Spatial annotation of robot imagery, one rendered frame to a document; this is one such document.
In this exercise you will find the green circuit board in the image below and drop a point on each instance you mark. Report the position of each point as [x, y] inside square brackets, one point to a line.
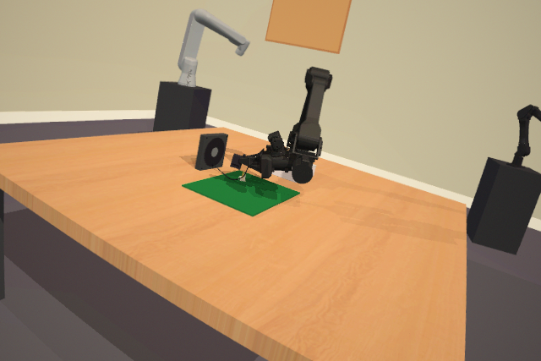
[250, 195]

